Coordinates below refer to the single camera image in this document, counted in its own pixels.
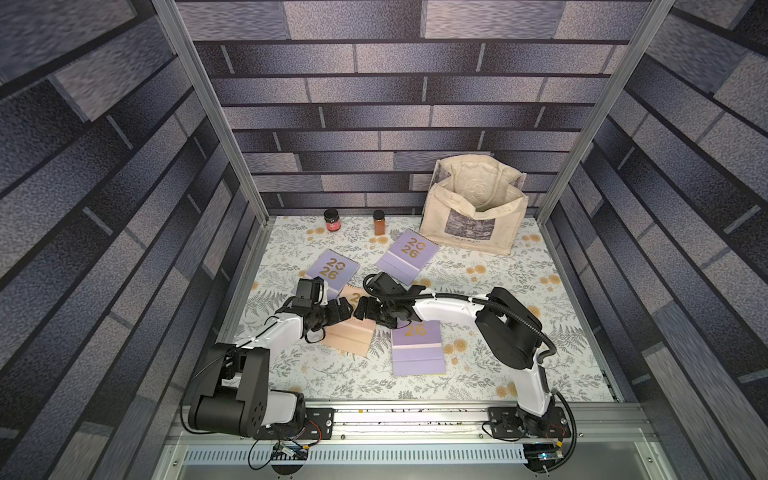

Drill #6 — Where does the peach 2026 desk calendar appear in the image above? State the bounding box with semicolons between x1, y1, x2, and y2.
321;316;376;358

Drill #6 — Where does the purple calendar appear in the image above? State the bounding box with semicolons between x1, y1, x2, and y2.
301;249;360;300
391;321;446;377
376;229;439;285

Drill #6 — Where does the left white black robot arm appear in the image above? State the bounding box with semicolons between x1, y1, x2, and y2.
181;277;353;438

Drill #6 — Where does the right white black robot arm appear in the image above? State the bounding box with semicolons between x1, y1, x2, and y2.
363;273;557;438

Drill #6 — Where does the floral patterned table mat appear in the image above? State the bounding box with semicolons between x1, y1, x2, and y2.
223;216;612;402

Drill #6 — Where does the dark jar red label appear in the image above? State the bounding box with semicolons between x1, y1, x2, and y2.
323;208;341;232

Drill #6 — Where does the amber spice bottle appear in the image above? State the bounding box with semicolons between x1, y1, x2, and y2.
373;209;386;236

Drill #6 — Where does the beige canvas tote bag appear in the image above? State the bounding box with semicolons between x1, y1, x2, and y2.
419;154;529;256

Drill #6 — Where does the left circuit board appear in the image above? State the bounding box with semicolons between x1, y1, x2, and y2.
271;443;309;461

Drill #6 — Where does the circuit board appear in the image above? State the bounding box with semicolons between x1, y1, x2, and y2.
271;443;309;461
523;444;570;474

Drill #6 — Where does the right circuit board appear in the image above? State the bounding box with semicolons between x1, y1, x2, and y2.
523;444;570;474

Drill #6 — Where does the left aluminium frame post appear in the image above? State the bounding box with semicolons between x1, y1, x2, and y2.
149;0;270;224

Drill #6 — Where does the aluminium frame post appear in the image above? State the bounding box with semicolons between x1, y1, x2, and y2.
149;0;270;224
535;0;678;224

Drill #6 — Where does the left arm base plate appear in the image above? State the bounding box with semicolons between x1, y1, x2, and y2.
255;407;336;442

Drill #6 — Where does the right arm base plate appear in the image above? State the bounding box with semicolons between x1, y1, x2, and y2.
487;406;572;440

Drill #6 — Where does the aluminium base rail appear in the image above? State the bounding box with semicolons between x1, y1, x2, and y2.
150;401;677;479

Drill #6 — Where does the right aluminium frame post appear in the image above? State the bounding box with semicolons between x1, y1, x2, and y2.
535;0;678;224

